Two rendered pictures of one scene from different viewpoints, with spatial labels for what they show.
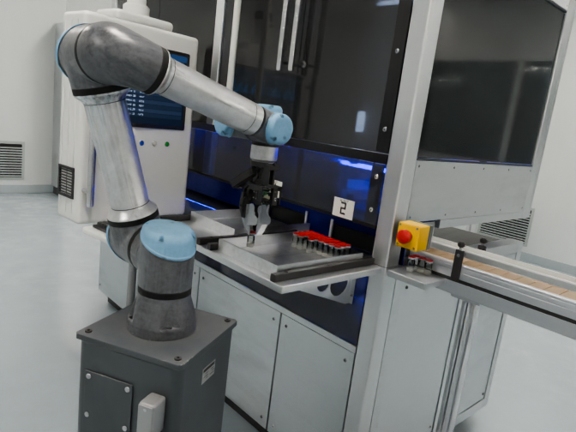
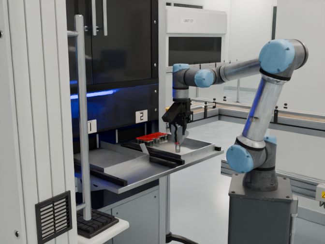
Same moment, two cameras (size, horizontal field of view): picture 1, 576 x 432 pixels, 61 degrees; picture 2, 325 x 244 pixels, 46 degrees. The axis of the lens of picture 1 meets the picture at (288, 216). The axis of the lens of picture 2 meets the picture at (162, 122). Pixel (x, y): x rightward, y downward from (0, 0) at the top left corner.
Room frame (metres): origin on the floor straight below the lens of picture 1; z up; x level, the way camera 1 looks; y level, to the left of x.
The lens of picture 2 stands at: (1.57, 1.81, 1.42)
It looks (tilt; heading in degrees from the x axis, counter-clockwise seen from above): 12 degrees down; 266
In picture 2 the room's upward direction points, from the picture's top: straight up
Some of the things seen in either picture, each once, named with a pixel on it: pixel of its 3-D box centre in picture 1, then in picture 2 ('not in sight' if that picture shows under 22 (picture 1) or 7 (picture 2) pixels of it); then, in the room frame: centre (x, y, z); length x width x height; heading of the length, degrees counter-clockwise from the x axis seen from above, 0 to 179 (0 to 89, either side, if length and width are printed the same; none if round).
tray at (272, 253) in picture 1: (291, 251); (171, 145); (1.39, -0.02, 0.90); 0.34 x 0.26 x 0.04; 134
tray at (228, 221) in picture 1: (250, 221); (102, 156); (1.72, 0.13, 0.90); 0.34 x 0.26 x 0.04; 134
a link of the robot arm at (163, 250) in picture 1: (165, 254); (261, 148); (1.03, 0.25, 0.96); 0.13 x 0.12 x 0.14; 43
